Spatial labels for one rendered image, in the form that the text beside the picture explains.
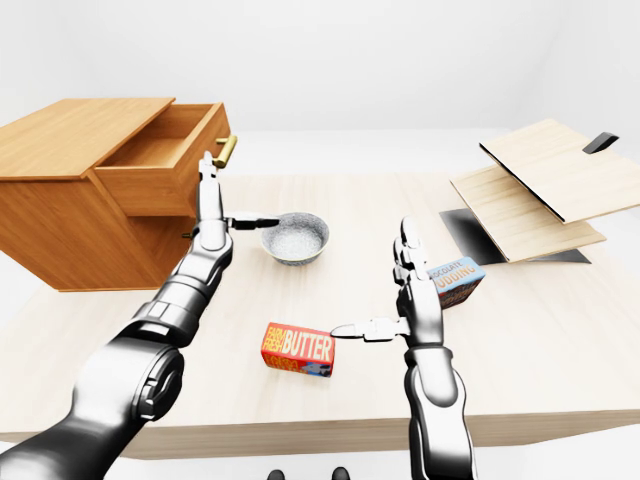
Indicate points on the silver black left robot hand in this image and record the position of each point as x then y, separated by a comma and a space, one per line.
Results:
210, 230

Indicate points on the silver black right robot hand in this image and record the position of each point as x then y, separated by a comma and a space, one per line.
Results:
422, 310

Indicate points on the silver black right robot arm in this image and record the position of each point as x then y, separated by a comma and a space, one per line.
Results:
440, 415

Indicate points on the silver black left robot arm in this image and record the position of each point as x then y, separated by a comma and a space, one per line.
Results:
125, 380

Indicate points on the closed wooden drawer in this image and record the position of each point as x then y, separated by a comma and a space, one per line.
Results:
160, 250

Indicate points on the open wooden drawer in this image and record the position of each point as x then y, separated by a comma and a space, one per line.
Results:
150, 185

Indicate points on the wooden cabinet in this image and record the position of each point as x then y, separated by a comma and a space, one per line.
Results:
55, 220

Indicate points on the blue chocolate pudding box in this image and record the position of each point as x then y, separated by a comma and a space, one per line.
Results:
460, 280

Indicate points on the grey patterned bowl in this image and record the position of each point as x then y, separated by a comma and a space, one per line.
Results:
295, 242

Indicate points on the red butter box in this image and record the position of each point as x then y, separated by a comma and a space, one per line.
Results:
300, 347

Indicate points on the pale wooden board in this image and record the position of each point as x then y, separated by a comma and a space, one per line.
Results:
520, 220
565, 170

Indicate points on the small dark rounded shape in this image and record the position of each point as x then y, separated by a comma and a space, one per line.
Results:
275, 475
340, 474

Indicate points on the small black angled piece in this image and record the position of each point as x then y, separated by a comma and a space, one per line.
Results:
600, 142

